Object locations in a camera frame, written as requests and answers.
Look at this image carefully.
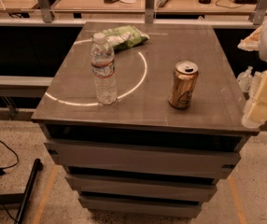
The grey drawer cabinet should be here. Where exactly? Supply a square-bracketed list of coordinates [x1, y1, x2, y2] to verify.
[33, 22, 253, 218]

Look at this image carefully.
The left clear sanitizer bottle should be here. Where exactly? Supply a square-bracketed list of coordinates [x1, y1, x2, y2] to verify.
[237, 66, 253, 92]

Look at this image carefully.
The clear plastic water bottle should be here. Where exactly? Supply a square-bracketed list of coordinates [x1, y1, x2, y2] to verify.
[89, 33, 118, 105]

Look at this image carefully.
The green chip bag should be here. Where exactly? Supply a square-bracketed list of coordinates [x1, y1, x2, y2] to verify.
[92, 25, 149, 51]

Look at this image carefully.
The orange soda can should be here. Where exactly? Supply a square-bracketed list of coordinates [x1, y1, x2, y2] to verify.
[168, 61, 199, 109]

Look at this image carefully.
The black metal stand leg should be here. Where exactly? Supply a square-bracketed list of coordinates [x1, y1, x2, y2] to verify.
[14, 159, 43, 224]

